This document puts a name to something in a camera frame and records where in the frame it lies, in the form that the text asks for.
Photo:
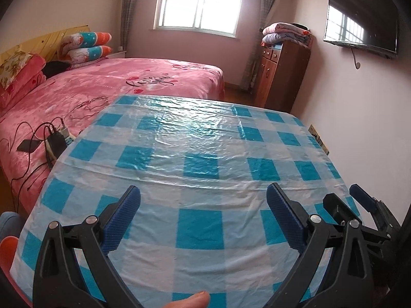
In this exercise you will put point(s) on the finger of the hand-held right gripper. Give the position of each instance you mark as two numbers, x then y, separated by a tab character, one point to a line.
337	207
362	195

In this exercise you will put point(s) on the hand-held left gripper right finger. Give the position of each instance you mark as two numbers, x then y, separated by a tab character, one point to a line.
284	218

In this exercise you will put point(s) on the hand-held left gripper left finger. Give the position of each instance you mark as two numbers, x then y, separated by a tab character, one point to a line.
123	218

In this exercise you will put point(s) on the white power strip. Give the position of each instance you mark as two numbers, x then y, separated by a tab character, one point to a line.
69	136

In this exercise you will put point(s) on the black power adapter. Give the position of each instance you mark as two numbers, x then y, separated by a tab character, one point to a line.
56	144

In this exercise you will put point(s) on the person's leg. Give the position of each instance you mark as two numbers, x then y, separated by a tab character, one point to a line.
9	224

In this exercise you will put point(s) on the blue checked plastic tablecloth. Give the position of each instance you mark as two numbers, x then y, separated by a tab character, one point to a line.
205	134

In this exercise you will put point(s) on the black phone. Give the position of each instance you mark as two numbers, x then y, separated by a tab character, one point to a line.
29	146

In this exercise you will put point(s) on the red plastic stool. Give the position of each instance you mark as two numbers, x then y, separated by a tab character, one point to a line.
8	253

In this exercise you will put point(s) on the brown wooden cabinet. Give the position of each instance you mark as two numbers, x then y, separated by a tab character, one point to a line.
289	73

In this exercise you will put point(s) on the pink bed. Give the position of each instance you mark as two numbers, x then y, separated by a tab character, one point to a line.
128	73

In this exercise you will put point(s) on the dark cloth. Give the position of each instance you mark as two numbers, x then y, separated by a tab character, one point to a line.
57	69

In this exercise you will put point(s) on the cartoon print bolster pillow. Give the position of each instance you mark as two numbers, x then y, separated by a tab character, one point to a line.
93	54
90	40

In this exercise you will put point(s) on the pink pillow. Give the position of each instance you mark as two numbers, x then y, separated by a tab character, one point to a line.
29	77

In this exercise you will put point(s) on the folded pink quilt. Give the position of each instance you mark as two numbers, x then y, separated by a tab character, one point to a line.
285	32

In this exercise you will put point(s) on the yellow floral pillow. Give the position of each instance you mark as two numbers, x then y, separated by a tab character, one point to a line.
12	69

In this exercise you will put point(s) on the yellow headboard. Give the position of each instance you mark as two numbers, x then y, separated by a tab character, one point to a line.
41	38

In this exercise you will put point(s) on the grey checked curtain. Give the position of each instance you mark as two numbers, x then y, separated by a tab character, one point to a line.
261	12
130	9

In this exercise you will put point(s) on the window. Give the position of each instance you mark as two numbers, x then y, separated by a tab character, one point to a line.
199	0

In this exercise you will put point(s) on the wall socket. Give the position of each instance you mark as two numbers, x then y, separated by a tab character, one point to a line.
319	139

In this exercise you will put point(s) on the wall mounted television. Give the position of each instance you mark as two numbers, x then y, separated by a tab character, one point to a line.
362	19

